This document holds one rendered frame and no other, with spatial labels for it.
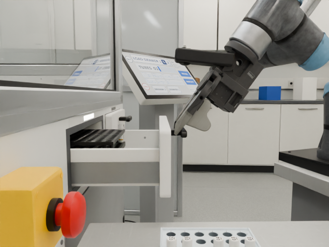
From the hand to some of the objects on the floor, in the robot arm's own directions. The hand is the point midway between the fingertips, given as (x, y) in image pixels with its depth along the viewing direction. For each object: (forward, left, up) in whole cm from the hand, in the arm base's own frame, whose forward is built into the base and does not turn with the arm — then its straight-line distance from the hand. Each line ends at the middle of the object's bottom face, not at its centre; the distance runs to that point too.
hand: (175, 126), depth 58 cm
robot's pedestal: (-54, -2, -93) cm, 108 cm away
